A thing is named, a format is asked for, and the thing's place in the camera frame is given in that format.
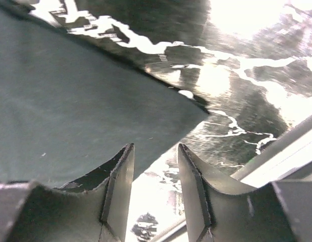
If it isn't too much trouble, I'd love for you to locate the black marble pattern mat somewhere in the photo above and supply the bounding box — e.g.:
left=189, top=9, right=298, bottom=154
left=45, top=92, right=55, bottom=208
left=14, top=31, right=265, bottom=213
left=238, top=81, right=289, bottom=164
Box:
left=9, top=1, right=312, bottom=241

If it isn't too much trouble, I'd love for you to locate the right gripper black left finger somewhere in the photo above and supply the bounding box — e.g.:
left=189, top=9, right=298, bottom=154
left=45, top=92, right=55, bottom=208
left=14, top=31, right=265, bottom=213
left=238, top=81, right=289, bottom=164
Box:
left=0, top=144, right=135, bottom=241

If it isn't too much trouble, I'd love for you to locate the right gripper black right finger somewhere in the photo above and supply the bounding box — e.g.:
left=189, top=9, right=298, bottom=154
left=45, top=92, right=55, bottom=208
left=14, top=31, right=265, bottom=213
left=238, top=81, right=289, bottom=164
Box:
left=177, top=144, right=312, bottom=241

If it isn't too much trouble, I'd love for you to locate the aluminium frame rail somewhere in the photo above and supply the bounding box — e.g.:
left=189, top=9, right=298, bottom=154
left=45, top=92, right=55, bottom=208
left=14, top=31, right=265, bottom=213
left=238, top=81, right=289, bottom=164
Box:
left=154, top=115, right=312, bottom=241

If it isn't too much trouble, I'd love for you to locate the black t shirt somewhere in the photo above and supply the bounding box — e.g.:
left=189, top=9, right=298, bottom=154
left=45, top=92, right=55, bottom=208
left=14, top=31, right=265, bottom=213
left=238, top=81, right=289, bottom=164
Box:
left=0, top=1, right=208, bottom=187

